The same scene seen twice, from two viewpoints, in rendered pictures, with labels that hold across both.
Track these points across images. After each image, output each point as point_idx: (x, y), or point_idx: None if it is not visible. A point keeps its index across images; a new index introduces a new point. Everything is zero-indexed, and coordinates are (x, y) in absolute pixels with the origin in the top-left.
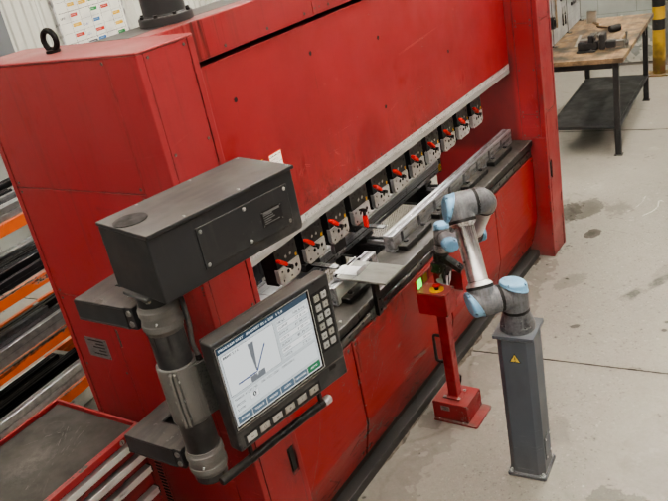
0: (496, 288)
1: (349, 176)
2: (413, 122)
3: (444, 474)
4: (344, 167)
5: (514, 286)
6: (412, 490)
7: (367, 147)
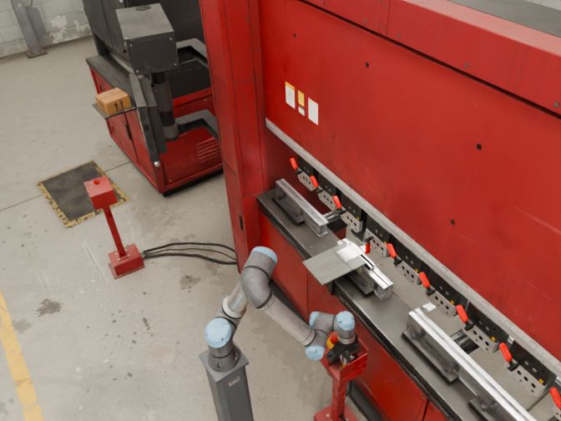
0: (221, 315)
1: (373, 204)
2: (496, 296)
3: (275, 378)
4: (371, 191)
5: (208, 323)
6: (277, 353)
7: (405, 215)
